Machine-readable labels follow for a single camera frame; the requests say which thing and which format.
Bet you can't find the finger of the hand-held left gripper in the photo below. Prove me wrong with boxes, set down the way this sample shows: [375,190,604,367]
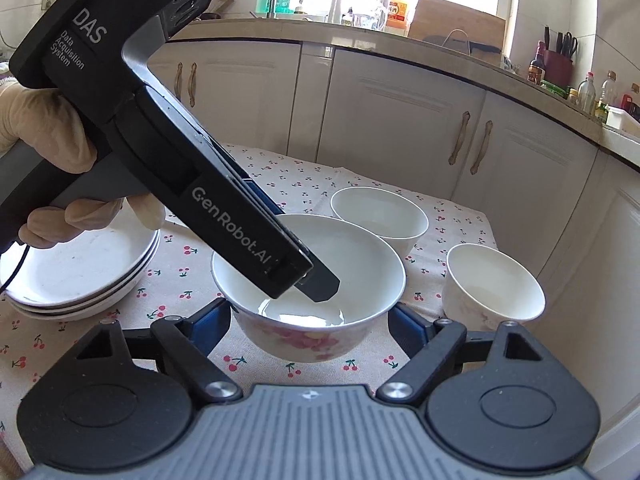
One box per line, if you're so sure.
[207,132,313,261]
[298,255,342,305]

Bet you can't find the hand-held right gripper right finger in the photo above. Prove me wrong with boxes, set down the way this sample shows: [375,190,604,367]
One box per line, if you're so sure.
[377,305,543,401]

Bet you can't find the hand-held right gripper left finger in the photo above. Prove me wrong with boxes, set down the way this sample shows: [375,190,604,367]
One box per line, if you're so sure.
[75,298,240,405]

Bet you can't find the white bowl pink flowers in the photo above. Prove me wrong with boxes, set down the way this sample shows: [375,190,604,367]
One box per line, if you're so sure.
[211,213,407,365]

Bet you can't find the plain white bowl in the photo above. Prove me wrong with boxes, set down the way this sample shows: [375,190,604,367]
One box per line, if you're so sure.
[330,186,430,258]

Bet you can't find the white bowl grey flowers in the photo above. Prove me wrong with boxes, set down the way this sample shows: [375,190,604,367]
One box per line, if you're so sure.
[441,243,547,333]

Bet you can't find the person's left hand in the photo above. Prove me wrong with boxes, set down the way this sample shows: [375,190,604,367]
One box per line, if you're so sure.
[0,81,166,250]

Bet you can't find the cherry print tablecloth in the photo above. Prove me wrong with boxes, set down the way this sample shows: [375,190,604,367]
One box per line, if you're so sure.
[0,142,500,461]

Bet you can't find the white cabinet door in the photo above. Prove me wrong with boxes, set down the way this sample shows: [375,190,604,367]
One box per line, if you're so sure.
[184,42,304,156]
[145,42,188,108]
[450,90,601,281]
[520,152,640,451]
[320,47,488,202]

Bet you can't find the grey stone kitchen countertop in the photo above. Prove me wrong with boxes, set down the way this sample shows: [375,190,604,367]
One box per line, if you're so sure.
[170,12,640,166]

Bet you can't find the clear glass pitcher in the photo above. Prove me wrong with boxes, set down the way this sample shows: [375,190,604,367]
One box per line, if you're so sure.
[356,2,388,31]

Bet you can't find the orange juice bottle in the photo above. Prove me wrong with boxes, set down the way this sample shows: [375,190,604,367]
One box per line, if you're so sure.
[386,0,407,30]

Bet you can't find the black kitchen knife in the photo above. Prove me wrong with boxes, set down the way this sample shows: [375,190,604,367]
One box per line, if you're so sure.
[422,35,501,56]

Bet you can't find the wooden cutting board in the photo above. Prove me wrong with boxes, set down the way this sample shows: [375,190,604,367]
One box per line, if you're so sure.
[407,0,507,53]

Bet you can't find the dark sauce bottle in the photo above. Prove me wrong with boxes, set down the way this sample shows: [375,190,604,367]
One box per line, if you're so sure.
[528,40,547,86]

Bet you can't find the clear bottle red cap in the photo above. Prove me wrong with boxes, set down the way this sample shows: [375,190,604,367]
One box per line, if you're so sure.
[577,71,598,113]

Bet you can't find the white plastic container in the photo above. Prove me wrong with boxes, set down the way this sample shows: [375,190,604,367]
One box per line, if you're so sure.
[605,105,640,136]

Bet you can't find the red knife block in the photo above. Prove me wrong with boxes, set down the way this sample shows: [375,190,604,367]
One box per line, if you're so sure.
[542,50,573,88]

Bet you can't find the clear plastic bottle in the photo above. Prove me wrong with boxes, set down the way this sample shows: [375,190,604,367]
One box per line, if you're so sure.
[597,71,617,121]

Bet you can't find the black cable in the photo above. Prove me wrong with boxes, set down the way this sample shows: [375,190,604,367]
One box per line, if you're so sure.
[0,242,27,293]

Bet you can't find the wire knife rack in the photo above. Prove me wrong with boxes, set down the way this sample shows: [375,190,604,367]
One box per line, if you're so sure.
[442,29,473,51]

